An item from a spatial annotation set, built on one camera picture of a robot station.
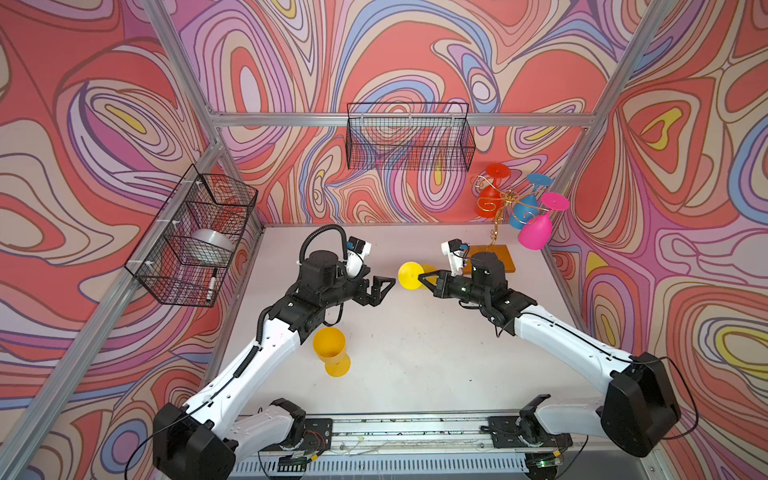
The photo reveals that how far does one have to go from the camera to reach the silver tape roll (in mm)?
703

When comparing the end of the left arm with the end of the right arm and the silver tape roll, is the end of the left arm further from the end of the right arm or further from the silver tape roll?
the silver tape roll

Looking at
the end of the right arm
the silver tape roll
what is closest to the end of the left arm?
the end of the right arm
